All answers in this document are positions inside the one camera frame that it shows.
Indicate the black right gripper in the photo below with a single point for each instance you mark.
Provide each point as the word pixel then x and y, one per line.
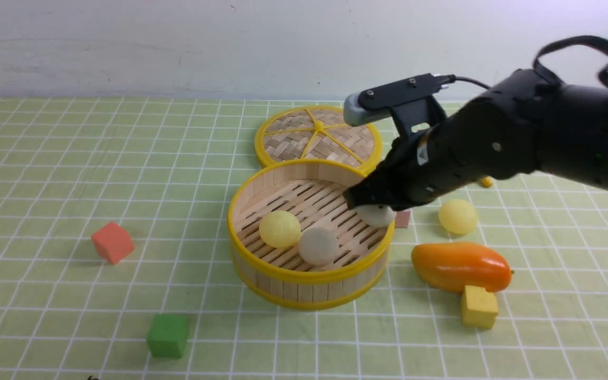
pixel 495 134

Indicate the pale yellow bun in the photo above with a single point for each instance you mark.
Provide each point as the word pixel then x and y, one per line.
pixel 458 217
pixel 280 229

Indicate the white bun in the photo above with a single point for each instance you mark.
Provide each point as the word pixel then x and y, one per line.
pixel 318 246
pixel 378 216

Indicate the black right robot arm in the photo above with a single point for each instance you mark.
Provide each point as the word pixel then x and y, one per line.
pixel 572 141

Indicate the woven bamboo steamer lid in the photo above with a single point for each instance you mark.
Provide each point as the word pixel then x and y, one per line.
pixel 317 132

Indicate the bamboo steamer tray yellow rim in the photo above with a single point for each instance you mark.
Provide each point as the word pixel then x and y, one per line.
pixel 312 190

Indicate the pink foam cube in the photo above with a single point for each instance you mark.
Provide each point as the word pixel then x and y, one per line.
pixel 402 219

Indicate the orange plastic mango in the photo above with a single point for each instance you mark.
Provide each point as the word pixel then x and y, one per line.
pixel 452 266

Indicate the yellow foam cube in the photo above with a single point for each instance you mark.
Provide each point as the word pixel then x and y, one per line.
pixel 479 308

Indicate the green foam cube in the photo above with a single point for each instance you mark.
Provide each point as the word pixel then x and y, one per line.
pixel 168 335

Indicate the red foam cube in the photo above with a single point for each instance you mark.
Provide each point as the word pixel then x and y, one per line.
pixel 112 242

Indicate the green checkered tablecloth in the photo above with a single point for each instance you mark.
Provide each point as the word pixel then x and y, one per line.
pixel 165 170

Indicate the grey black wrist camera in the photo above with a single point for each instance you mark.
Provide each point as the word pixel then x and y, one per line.
pixel 408 102

